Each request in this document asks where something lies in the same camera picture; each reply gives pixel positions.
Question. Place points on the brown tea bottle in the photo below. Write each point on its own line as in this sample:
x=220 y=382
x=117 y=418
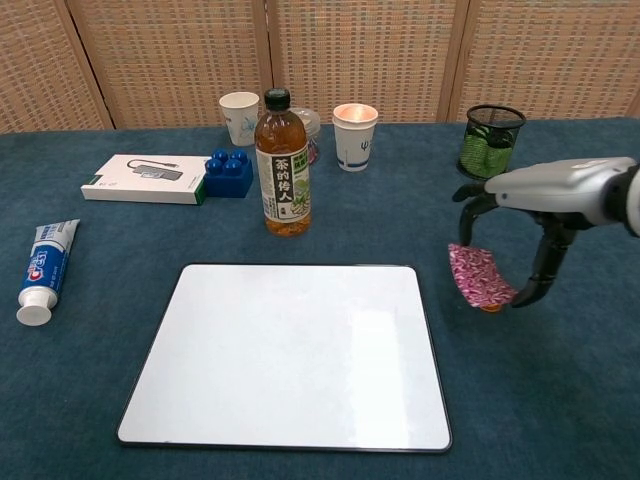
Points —
x=282 y=190

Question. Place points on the clear jar of coloured clips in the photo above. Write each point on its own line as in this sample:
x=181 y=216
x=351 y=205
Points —
x=312 y=125

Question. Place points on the blue building block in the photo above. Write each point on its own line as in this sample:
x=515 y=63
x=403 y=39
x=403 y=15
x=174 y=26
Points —
x=227 y=177

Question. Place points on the woven folding screen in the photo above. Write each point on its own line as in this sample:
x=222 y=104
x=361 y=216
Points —
x=350 y=50

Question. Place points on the blue felt table cover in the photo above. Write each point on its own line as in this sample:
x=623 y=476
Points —
x=525 y=390

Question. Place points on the white usb hub box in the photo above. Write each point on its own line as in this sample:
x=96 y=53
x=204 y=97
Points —
x=145 y=180

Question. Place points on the white paper cup blue logo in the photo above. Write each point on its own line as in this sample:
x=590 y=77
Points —
x=355 y=145

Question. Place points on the white magnetic board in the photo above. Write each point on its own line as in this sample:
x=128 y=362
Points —
x=285 y=350

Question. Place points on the small orange round object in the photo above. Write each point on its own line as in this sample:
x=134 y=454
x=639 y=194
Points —
x=491 y=308

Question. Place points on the green item in pen holder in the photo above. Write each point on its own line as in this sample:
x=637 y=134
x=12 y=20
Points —
x=475 y=150

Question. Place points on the black mesh pen holder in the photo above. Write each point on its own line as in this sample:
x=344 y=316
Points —
x=495 y=120

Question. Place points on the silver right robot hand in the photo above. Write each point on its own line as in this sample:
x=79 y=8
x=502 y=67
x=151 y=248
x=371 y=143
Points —
x=550 y=185

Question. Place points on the blue white toothpaste tube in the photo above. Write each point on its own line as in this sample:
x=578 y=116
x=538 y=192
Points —
x=42 y=265

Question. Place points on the white paper cup floral print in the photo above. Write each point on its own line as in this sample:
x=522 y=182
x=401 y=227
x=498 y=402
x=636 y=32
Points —
x=237 y=120

